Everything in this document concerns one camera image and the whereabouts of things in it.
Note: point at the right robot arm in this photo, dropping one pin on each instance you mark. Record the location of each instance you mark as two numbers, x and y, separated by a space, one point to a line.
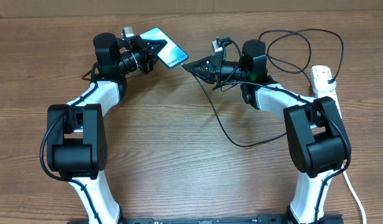
318 144

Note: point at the white power strip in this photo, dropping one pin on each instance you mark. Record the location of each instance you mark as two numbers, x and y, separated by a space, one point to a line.
320 76

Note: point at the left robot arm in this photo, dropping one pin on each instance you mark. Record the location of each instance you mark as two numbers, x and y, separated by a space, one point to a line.
74 148

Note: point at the Samsung Galaxy smartphone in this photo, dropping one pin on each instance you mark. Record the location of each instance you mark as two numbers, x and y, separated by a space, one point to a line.
171 55

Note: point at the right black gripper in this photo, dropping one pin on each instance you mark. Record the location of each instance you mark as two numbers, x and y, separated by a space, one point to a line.
213 73

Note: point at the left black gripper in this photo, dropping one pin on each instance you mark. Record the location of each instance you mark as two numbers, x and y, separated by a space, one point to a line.
149 51

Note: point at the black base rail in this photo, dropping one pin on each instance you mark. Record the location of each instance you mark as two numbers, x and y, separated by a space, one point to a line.
210 220

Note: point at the white charger plug adapter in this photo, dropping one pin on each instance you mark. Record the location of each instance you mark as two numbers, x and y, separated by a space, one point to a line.
323 84

